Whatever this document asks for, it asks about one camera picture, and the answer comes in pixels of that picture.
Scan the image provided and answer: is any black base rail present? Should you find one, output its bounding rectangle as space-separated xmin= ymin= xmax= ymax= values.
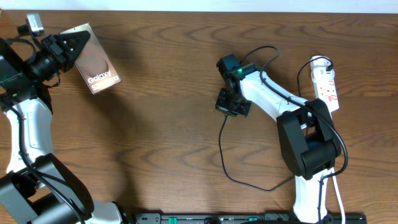
xmin=133 ymin=212 xmax=368 ymax=224

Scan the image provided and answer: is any white power strip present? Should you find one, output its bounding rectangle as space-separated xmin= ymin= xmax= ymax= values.
xmin=310 ymin=55 xmax=339 ymax=113

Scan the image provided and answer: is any black USB charging cable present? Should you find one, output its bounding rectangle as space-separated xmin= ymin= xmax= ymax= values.
xmin=218 ymin=56 xmax=335 ymax=192

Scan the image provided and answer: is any white power strip cord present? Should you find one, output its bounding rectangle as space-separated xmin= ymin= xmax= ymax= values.
xmin=329 ymin=167 xmax=346 ymax=224

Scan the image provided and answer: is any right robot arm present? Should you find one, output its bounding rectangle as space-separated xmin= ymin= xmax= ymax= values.
xmin=215 ymin=54 xmax=348 ymax=223

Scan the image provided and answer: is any Galaxy S25 Ultra smartphone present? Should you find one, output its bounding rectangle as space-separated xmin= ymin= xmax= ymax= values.
xmin=62 ymin=23 xmax=121 ymax=95

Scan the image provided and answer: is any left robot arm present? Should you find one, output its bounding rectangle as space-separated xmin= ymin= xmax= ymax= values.
xmin=1 ymin=26 xmax=132 ymax=223

